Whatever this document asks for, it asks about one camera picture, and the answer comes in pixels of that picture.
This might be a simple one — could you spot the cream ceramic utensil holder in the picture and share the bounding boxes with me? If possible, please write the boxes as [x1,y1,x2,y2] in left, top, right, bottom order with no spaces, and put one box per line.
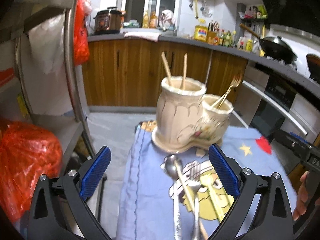
[151,76,234,154]

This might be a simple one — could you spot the steel rack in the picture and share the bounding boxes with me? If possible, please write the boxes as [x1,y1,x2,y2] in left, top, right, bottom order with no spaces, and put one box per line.
[1,0,94,173]

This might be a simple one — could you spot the cooking oil bottle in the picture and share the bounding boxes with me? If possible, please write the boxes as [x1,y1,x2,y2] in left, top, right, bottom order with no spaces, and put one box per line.
[142,11,149,28]
[149,11,158,29]

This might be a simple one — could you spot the large steel spoon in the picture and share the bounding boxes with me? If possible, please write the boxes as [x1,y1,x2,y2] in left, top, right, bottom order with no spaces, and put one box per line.
[164,155,182,239]

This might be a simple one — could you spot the white plastic bag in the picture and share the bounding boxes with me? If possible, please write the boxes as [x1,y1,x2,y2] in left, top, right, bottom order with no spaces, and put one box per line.
[28,14,65,74]

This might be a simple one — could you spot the brown wok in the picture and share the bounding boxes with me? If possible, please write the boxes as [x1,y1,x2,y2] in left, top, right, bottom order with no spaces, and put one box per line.
[306,54,320,84]

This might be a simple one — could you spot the blue cartoon cloth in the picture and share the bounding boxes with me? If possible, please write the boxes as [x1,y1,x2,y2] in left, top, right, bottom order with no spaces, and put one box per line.
[116,124,297,239]

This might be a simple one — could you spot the black range hood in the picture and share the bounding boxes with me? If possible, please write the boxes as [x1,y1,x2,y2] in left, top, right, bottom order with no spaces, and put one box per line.
[263,0,319,36]

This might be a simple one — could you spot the knife block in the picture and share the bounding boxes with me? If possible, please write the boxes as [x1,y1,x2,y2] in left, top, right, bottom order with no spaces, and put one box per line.
[207,21,220,45]

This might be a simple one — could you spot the built-in oven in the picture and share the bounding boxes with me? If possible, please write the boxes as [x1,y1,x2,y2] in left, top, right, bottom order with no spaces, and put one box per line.
[234,65,319,142]

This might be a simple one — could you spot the black wok with lid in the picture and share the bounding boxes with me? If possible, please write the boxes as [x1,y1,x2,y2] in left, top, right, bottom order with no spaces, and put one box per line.
[239,23,297,64]

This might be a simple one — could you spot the gold fork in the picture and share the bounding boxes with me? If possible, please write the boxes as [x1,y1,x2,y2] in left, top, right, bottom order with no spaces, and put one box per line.
[211,73,242,109]

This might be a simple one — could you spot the steel fork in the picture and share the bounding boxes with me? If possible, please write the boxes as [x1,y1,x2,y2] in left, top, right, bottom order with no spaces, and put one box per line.
[188,160,201,240]

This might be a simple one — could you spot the electric pressure cooker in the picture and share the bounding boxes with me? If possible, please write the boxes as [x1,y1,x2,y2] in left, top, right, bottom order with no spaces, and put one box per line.
[94,7,126,35]

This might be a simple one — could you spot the wooden kitchen cabinets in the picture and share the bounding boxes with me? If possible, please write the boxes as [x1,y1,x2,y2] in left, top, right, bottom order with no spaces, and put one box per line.
[82,39,248,107]

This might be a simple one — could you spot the red plastic bag lower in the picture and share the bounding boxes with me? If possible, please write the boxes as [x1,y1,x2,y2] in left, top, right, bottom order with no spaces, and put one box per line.
[1,118,63,223]

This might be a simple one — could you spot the yellow oil jug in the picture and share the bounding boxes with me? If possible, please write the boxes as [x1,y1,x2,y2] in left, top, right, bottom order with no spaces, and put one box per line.
[194,25,208,42]

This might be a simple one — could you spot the red plastic bag hanging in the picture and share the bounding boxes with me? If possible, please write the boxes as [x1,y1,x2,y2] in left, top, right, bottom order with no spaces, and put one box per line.
[73,0,89,66]

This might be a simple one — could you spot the person right hand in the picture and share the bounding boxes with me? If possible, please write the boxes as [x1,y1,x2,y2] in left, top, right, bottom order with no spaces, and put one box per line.
[292,171,310,221]

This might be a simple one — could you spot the white towel on counter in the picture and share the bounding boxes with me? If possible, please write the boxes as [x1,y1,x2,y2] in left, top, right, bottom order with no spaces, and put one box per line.
[124,31,161,42]

